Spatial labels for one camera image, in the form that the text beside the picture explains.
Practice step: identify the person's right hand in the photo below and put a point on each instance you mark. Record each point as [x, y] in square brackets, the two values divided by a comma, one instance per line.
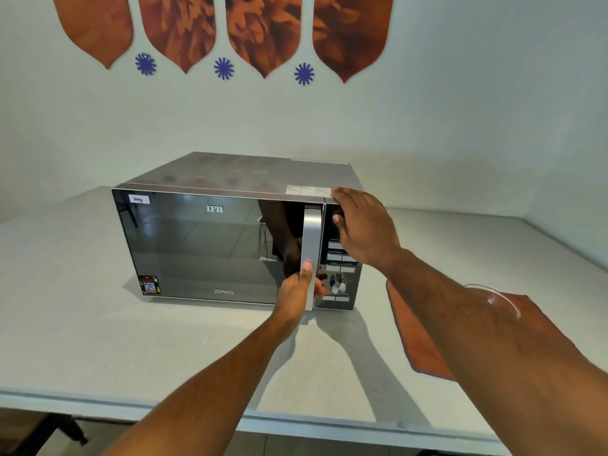
[368, 230]

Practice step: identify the person's left hand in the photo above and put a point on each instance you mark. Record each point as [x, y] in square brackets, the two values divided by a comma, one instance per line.
[290, 299]

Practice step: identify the person's left thumb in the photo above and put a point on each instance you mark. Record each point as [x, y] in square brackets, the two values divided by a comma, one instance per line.
[307, 276]

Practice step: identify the person's right thumb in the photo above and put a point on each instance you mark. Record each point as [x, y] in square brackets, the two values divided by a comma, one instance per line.
[340, 227]

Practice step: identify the silver microwave oven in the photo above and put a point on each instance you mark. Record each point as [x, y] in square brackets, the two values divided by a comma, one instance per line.
[247, 173]

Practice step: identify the person's left forearm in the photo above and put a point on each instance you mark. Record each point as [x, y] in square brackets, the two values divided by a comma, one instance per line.
[213, 389]

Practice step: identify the person's right forearm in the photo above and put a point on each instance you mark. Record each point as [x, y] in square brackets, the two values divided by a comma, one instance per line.
[494, 356]

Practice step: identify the round microwave control knob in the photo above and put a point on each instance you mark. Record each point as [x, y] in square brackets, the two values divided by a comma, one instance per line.
[338, 284]

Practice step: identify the white label strip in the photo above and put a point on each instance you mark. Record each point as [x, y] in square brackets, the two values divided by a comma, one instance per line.
[304, 190]

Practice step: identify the orange cloth mat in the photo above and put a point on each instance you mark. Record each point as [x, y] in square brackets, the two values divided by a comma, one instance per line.
[415, 332]

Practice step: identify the red and black code sticker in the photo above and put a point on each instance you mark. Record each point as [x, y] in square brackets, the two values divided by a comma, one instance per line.
[149, 285]

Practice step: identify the clear glass bowl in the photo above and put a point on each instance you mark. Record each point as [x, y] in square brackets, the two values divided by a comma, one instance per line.
[498, 299]

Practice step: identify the small white label sticker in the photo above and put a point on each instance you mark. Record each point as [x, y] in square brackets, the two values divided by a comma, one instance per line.
[138, 199]

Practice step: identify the dark table leg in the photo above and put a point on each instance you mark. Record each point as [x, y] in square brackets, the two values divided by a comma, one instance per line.
[47, 434]

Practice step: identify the blue flower wall sticker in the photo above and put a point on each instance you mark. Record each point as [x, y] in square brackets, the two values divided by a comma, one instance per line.
[146, 64]
[223, 68]
[304, 74]

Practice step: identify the orange leaf-shaped wall panel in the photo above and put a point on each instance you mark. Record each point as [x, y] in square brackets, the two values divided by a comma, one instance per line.
[95, 23]
[178, 28]
[351, 33]
[263, 33]

